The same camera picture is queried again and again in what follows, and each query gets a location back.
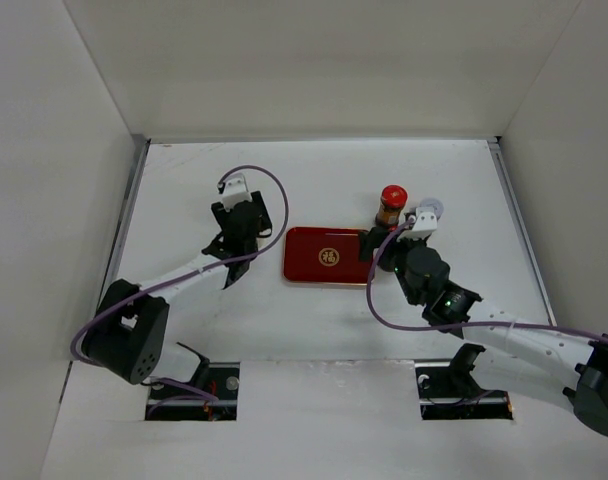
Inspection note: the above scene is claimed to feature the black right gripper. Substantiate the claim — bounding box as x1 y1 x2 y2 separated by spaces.
358 226 427 306

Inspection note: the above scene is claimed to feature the short red-lid chili jar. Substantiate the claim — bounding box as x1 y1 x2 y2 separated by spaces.
377 249 395 273

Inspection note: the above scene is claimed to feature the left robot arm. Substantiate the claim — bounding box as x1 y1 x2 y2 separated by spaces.
80 191 272 399

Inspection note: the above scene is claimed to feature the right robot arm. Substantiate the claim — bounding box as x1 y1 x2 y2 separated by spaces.
358 227 608 438

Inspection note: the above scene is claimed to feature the tall red-lid sauce jar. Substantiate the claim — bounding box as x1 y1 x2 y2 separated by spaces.
374 184 408 229

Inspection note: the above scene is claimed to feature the red lacquer tray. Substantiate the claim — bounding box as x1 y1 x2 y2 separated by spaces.
282 226 371 286

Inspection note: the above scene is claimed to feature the white-lid jar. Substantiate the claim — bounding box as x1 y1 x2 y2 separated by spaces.
420 198 444 219

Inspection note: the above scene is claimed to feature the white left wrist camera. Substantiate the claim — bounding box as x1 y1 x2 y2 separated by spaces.
218 172 252 211

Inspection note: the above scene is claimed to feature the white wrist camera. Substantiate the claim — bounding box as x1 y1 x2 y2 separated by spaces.
400 205 439 238
218 172 252 211

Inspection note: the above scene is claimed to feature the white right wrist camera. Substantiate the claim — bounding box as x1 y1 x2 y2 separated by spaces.
400 205 439 238

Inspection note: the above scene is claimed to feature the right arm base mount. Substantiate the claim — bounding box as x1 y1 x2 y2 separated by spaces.
415 344 513 421

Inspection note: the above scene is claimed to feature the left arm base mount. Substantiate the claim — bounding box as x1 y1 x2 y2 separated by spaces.
143 343 241 422

